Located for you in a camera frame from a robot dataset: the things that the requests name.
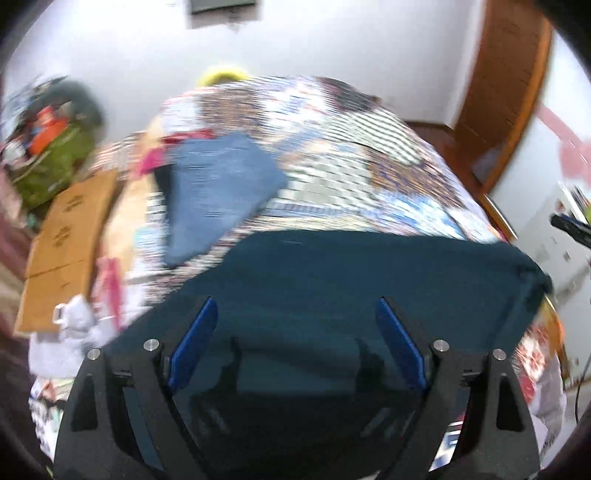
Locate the white plastic bag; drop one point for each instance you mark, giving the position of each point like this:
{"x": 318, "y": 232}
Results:
{"x": 74, "y": 323}

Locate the pink packet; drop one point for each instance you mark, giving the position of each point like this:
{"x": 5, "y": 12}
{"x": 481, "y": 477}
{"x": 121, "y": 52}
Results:
{"x": 108, "y": 290}

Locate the green fabric bag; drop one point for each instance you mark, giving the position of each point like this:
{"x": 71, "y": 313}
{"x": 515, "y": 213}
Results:
{"x": 55, "y": 166}

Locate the yellow curved object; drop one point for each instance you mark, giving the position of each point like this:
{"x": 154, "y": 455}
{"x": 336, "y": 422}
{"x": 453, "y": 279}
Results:
{"x": 221, "y": 74}

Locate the grey wall-mounted appliance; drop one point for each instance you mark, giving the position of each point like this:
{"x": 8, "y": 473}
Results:
{"x": 224, "y": 11}

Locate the red cloth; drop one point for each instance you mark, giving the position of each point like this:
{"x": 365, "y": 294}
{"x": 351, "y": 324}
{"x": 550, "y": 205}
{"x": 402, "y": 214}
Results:
{"x": 191, "y": 134}

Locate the folded blue jeans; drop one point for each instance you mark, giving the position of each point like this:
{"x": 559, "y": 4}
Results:
{"x": 217, "y": 194}

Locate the brown wooden door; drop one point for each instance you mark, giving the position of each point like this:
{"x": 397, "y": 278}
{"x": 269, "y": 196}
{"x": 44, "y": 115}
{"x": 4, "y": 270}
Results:
{"x": 503, "y": 92}

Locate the beige cloth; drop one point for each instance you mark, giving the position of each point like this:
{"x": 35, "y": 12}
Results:
{"x": 124, "y": 217}

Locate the pink wall decoration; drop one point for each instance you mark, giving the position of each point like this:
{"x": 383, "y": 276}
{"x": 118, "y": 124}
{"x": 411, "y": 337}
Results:
{"x": 568, "y": 138}

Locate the white cabinet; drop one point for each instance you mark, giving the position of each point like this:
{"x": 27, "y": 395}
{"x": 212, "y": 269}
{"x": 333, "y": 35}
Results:
{"x": 549, "y": 240}

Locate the patchwork printed blanket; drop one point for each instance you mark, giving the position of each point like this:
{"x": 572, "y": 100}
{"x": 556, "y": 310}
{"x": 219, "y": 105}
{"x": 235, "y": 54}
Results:
{"x": 369, "y": 175}

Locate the orange box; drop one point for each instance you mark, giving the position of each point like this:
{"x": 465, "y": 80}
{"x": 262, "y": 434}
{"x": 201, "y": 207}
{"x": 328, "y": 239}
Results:
{"x": 44, "y": 129}

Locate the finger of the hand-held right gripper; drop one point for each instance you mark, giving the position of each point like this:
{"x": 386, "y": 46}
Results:
{"x": 572, "y": 228}

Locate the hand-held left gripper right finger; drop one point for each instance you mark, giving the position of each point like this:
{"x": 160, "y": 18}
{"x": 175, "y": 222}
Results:
{"x": 401, "y": 341}

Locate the grey cloth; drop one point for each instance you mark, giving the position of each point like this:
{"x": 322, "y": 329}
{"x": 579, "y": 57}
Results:
{"x": 81, "y": 101}

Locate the pink cloth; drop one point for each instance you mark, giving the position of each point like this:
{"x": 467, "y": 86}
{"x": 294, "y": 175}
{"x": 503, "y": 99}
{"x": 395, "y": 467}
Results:
{"x": 150, "y": 161}

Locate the striped maroon curtain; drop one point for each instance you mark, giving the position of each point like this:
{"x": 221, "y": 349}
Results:
{"x": 11, "y": 240}

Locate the flat cardboard box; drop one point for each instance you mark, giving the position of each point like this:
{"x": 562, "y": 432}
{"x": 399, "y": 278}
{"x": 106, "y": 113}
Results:
{"x": 64, "y": 230}

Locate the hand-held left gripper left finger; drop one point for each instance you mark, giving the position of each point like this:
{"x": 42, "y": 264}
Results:
{"x": 194, "y": 341}

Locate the dark teal pants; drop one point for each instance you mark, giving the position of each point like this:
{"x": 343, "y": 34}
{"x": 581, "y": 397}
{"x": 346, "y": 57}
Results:
{"x": 323, "y": 277}

